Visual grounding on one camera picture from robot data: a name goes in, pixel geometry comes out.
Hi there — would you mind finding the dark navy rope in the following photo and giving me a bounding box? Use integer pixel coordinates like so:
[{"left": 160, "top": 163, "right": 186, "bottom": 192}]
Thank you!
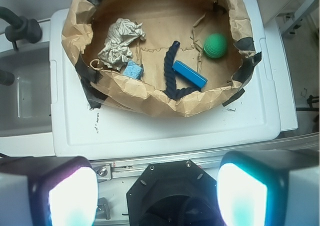
[{"left": 162, "top": 41, "right": 201, "bottom": 100}]

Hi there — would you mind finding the black clamp knob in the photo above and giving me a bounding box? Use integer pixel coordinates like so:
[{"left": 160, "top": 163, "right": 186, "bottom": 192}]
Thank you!
[{"left": 0, "top": 7, "right": 43, "bottom": 52}]

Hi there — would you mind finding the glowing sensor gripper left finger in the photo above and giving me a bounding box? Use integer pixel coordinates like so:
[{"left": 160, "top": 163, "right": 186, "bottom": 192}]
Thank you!
[{"left": 0, "top": 156, "right": 98, "bottom": 225}]

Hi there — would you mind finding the black octagonal mount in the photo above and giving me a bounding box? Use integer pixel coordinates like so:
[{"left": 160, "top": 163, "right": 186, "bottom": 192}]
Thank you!
[{"left": 126, "top": 160, "right": 225, "bottom": 225}]

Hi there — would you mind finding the brown paper bag tray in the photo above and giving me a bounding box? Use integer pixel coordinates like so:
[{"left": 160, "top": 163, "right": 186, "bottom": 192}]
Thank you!
[{"left": 61, "top": 0, "right": 262, "bottom": 117}]

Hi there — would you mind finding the light blue sponge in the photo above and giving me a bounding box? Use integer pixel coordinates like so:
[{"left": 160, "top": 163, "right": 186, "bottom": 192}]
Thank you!
[{"left": 122, "top": 60, "right": 144, "bottom": 80}]

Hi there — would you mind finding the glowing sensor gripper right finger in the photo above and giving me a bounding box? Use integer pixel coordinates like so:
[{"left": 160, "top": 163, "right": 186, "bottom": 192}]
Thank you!
[{"left": 217, "top": 149, "right": 320, "bottom": 225}]

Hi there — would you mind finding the clear plastic bin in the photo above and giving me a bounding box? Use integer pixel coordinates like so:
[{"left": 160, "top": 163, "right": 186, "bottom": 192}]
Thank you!
[{"left": 0, "top": 42, "right": 52, "bottom": 137}]

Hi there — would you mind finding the crumpled white cloth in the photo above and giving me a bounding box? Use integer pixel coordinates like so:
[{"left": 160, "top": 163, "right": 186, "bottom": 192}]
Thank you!
[{"left": 97, "top": 18, "right": 146, "bottom": 71}]

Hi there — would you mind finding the green dimpled ball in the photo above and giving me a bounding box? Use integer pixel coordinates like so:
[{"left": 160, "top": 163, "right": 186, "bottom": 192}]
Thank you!
[{"left": 203, "top": 33, "right": 228, "bottom": 59}]

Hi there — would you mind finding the aluminium rail frame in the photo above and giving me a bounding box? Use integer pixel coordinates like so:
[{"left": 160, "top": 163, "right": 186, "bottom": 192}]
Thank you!
[{"left": 91, "top": 132, "right": 320, "bottom": 182}]

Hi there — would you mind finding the blue rectangular block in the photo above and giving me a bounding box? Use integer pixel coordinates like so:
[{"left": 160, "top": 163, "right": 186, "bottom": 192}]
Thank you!
[{"left": 172, "top": 61, "right": 208, "bottom": 88}]

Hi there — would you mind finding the white plastic bin lid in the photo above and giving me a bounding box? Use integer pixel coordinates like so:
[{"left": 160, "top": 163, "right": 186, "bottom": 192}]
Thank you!
[{"left": 49, "top": 0, "right": 298, "bottom": 160}]

